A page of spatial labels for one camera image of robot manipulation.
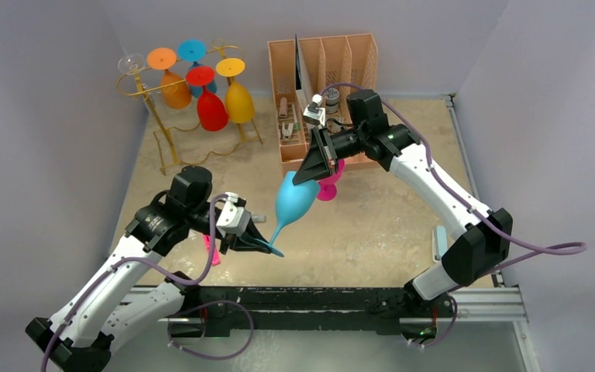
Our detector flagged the magenta plastic wine glass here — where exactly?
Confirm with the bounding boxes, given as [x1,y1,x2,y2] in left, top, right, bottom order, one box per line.
[317,160,346,202]

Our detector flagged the light blue wine glass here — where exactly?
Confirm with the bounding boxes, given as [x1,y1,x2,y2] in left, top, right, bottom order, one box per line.
[262,170,320,257]

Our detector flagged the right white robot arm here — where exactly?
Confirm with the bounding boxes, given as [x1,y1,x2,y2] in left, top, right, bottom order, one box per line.
[292,89,513,315]

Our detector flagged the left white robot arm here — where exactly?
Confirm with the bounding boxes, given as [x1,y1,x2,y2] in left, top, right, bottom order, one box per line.
[26,166,275,371]

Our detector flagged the yellow plastic wine glass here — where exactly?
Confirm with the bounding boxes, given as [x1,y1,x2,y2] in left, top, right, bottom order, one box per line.
[216,57,256,123]

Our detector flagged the red plastic wine glass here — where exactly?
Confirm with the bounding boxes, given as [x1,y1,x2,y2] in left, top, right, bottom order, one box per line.
[186,65,229,132]

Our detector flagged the orange plastic wine glass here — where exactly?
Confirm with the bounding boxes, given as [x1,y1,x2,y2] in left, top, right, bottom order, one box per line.
[146,47,192,110]

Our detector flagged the dark blue wine glass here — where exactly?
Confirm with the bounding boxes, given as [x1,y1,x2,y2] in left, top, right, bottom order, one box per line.
[177,39,217,98]

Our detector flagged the clear wine glass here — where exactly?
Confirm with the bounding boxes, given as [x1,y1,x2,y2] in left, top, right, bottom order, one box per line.
[118,53,146,75]

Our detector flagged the pink flat clip tool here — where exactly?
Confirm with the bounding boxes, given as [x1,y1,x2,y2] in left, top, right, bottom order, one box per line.
[202,235,221,267]

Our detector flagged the round grey tin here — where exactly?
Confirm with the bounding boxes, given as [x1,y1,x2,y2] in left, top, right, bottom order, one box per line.
[324,88,341,115]

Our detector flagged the white folder in organizer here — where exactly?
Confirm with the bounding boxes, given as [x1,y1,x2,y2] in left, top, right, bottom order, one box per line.
[294,36,320,111]

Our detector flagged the peach desk organizer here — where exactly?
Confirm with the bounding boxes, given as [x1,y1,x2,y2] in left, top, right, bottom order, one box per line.
[268,33,378,174]

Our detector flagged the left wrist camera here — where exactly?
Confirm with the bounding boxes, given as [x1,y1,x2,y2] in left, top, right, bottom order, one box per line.
[216,192,252,236]

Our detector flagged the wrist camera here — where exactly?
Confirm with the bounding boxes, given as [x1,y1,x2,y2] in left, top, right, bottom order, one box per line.
[302,94,326,129]
[216,192,252,236]

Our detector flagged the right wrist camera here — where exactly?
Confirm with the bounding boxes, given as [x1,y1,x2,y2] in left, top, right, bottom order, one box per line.
[302,94,326,129]

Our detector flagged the gold wire glass rack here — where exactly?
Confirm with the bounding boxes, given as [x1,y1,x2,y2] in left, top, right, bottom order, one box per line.
[116,40,264,175]

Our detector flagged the aluminium table frame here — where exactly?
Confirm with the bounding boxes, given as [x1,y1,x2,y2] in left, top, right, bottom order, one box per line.
[122,103,525,348]

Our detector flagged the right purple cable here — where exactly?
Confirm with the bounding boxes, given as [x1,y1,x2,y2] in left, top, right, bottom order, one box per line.
[320,81,589,350]

